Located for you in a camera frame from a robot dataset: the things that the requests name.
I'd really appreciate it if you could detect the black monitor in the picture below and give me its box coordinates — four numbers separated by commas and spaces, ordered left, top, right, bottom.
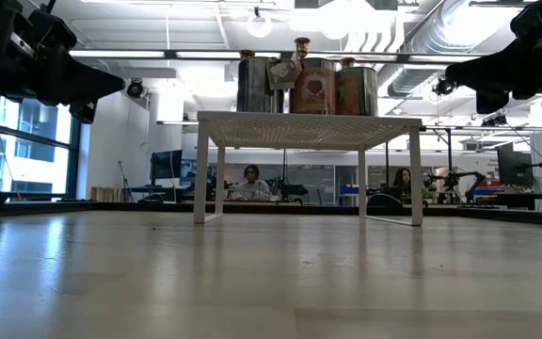
150, 149, 183, 181
496, 149, 534, 187

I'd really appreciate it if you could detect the long ceiling light bar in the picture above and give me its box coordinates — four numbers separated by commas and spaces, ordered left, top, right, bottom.
68, 46, 484, 66

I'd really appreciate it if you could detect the silver candle tin with tag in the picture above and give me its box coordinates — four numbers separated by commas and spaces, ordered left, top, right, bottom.
236, 51, 303, 114

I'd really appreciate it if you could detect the white ring light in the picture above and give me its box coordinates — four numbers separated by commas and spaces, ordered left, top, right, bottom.
246, 9, 273, 40

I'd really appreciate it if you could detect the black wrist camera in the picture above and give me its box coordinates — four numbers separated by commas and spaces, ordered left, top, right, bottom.
28, 8, 78, 51
509, 0, 542, 46

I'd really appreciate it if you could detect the black ceiling spotlight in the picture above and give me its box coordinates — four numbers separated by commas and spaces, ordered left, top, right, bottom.
433, 76, 455, 98
125, 78, 146, 100

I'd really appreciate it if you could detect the person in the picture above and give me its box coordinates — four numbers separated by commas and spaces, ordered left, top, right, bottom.
392, 168, 413, 199
232, 164, 272, 202

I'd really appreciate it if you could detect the black office chair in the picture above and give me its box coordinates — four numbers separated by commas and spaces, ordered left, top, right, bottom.
367, 192, 405, 209

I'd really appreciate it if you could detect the wooden slat stack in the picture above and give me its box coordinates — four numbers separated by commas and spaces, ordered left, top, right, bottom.
89, 186, 124, 203

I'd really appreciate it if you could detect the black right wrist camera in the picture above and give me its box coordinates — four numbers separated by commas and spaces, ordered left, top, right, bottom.
509, 0, 542, 46

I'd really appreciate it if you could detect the black track spotlight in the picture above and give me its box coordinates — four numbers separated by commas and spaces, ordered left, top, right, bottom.
482, 112, 507, 128

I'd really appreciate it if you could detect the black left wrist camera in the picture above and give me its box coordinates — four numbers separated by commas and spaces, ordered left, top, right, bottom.
28, 8, 78, 51

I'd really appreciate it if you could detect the white perforated metal shelf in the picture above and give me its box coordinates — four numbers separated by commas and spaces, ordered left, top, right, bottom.
193, 110, 426, 228

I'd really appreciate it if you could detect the orange-labelled candle tin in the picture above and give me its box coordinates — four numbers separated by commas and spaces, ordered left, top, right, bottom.
335, 65, 379, 118
289, 56, 338, 116

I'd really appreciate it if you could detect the silver ventilation duct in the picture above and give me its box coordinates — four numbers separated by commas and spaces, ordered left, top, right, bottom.
386, 0, 531, 98

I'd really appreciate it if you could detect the black metal table frame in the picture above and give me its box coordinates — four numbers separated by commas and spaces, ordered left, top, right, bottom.
0, 200, 542, 227

